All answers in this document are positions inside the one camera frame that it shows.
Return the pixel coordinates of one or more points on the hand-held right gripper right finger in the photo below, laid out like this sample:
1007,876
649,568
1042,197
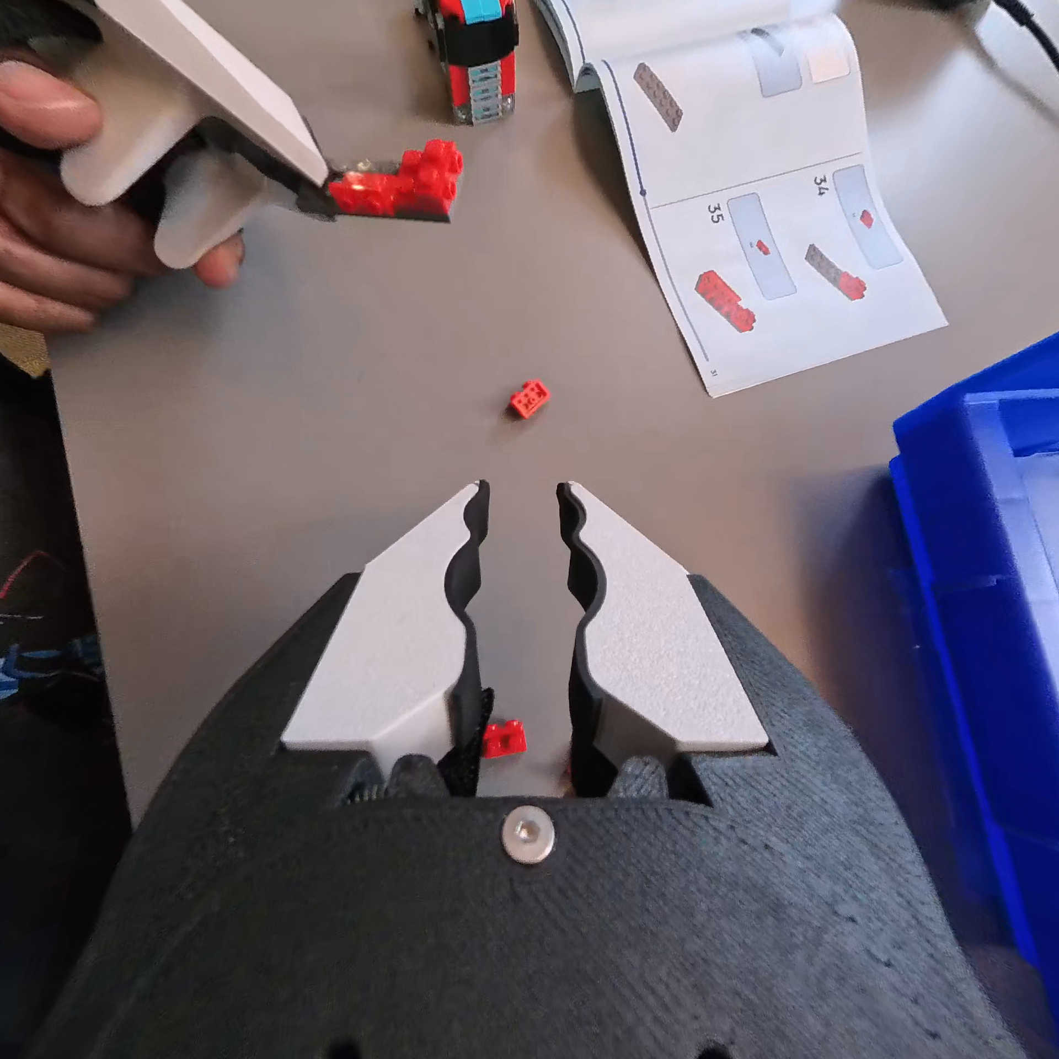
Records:
670,662

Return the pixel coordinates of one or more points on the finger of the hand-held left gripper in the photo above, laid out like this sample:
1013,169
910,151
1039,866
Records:
207,66
281,186

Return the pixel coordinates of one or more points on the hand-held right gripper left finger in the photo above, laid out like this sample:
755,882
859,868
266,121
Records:
380,653

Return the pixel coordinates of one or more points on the dark grey toy plate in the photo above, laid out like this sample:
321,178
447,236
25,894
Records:
389,217

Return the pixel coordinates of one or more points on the person's left hand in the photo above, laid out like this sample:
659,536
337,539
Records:
50,248

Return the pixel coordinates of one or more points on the toy brick vehicle model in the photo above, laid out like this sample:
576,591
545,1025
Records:
471,74

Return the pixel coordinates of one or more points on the blue plastic bin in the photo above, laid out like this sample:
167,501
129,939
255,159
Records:
951,662

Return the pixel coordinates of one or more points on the person's printed black shirt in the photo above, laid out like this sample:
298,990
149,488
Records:
41,620

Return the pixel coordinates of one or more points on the white instruction booklet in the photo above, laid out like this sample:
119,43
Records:
893,289

